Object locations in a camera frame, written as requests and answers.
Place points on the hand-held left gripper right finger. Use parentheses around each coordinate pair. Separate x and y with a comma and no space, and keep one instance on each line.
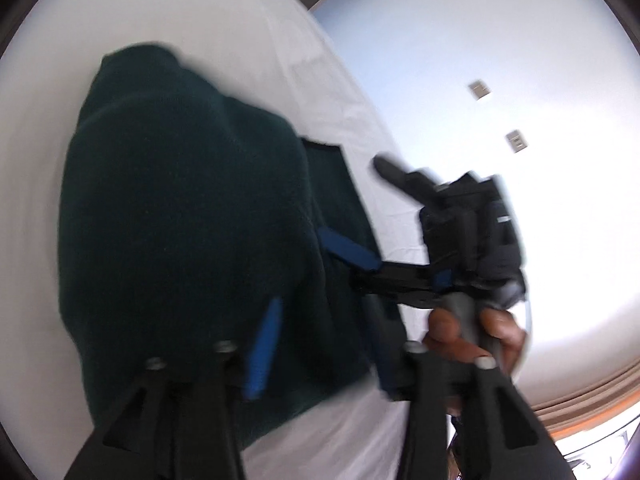
(385,355)

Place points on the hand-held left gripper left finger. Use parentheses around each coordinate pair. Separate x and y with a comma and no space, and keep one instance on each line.
(262,355)

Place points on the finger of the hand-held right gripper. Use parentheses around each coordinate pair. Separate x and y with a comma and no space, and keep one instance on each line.
(395,170)
(350,250)

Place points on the dark green sweater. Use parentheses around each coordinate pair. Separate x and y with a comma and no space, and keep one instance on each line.
(175,210)

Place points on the person's right hand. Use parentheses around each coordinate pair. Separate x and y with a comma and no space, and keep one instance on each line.
(442,332)

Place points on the white cloth-covered table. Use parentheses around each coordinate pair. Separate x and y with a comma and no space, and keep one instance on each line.
(225,20)

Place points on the beige wall switch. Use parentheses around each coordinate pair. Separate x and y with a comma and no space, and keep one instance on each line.
(516,140)
(480,89)

